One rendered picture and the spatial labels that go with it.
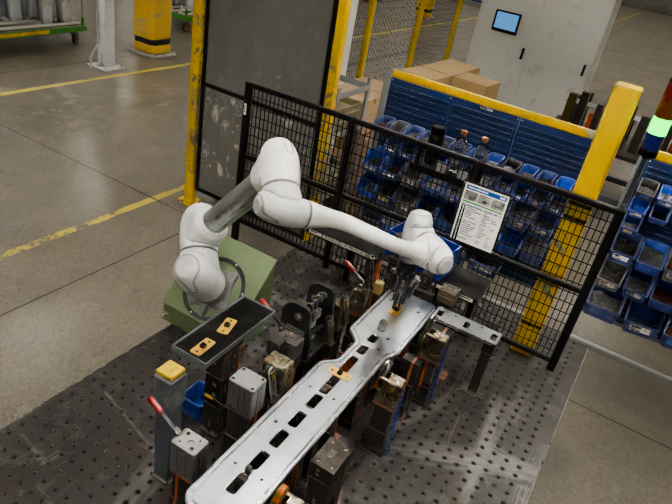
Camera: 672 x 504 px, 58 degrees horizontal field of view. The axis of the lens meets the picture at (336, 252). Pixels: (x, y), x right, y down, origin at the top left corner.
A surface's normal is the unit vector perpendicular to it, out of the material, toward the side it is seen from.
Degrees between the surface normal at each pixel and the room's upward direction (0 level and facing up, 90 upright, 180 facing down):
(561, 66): 90
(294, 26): 89
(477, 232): 90
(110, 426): 0
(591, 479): 0
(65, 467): 0
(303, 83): 91
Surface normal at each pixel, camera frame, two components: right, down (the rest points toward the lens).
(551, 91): -0.51, 0.36
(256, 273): -0.23, -0.36
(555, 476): 0.17, -0.85
